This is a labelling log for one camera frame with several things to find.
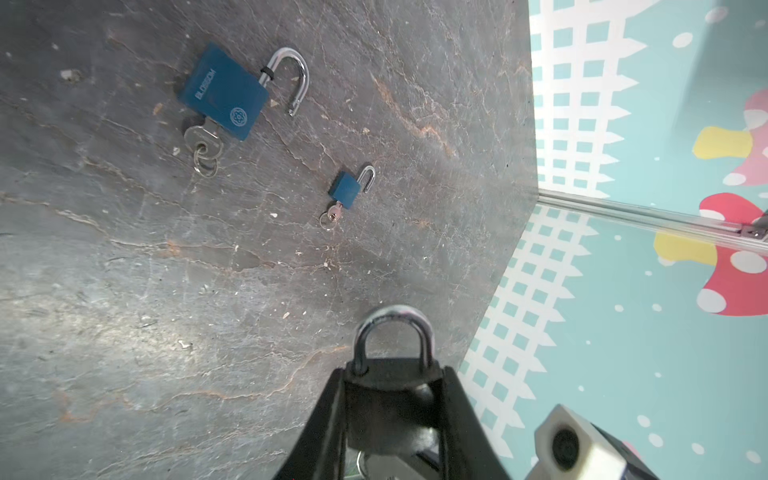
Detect small dark blue padlock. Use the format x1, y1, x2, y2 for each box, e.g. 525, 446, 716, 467
329, 164, 376, 209

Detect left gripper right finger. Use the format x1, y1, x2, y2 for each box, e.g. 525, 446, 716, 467
438, 367, 509, 480

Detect small silver key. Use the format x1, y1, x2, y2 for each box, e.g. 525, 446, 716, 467
319, 202, 344, 231

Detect black padlock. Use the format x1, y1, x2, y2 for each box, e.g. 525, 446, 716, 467
344, 305, 442, 456

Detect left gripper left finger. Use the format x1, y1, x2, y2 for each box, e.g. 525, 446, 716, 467
274, 368, 347, 480

